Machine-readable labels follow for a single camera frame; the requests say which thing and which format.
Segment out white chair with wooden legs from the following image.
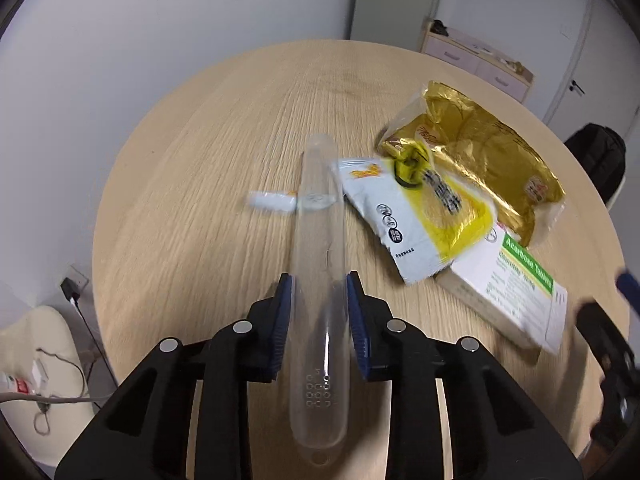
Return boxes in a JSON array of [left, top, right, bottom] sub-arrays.
[[606, 179, 632, 209]]

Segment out green white medicine box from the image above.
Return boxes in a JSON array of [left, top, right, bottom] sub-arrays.
[[434, 221, 569, 354]]

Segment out black wall plug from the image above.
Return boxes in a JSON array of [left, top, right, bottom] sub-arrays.
[[60, 276, 82, 307]]

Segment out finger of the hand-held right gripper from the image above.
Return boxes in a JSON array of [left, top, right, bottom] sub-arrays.
[[574, 299, 637, 377], [617, 269, 640, 314]]

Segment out round wooden table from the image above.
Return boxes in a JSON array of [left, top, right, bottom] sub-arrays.
[[91, 39, 630, 480]]

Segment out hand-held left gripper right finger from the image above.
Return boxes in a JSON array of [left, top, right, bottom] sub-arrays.
[[345, 271, 586, 480]]

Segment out black backpack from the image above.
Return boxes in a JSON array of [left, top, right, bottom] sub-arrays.
[[564, 122, 629, 207]]

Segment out pink drawer cabinet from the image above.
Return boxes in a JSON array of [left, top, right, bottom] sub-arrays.
[[419, 17, 535, 104]]

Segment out white yellow snack packet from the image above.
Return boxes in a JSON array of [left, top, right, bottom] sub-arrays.
[[332, 152, 497, 287]]

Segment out gold foil bag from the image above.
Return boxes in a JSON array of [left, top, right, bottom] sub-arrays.
[[376, 81, 567, 249]]

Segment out clear plastic toothbrush case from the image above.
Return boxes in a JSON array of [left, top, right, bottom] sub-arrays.
[[289, 132, 349, 467]]

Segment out cream chair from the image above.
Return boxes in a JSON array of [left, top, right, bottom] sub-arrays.
[[0, 305, 103, 467]]

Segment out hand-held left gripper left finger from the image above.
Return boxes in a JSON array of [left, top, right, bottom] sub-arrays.
[[54, 274, 294, 480]]

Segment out black cable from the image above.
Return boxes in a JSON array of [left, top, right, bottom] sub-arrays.
[[72, 300, 121, 391]]

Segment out grey cable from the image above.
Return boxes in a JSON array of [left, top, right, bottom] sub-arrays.
[[0, 391, 103, 407]]

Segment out white door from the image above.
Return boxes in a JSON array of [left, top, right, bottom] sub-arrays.
[[542, 0, 640, 128]]

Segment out white red power strip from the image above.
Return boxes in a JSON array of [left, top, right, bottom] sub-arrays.
[[0, 370, 32, 397]]

